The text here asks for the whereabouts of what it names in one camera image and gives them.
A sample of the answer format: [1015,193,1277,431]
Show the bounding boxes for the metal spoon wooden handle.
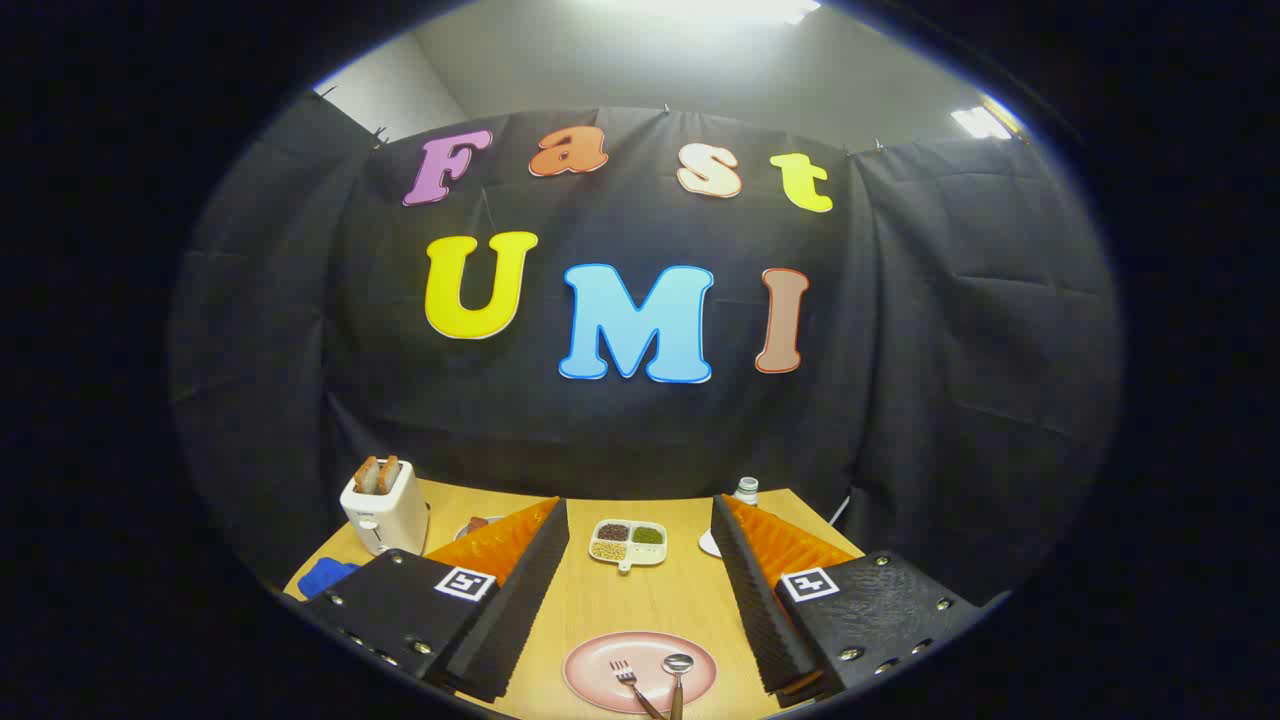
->
[662,653,695,720]

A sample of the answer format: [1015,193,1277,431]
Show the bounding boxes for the pink round plate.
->
[563,631,718,715]

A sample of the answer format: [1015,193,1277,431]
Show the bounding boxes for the ceiling light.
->
[950,100,1016,141]
[590,0,821,26]

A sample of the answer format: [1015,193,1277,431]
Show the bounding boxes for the blue cloth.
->
[298,557,359,599]

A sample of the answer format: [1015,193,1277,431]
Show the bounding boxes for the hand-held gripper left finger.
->
[300,497,571,703]

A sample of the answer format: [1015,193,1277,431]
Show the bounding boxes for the white toaster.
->
[340,458,431,557]

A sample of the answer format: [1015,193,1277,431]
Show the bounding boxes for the white divided bean tray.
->
[588,519,668,573]

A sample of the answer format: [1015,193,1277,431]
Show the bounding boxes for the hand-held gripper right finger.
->
[710,493,986,709]

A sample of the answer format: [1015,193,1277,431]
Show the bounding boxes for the metal fork wooden handle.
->
[610,659,666,720]

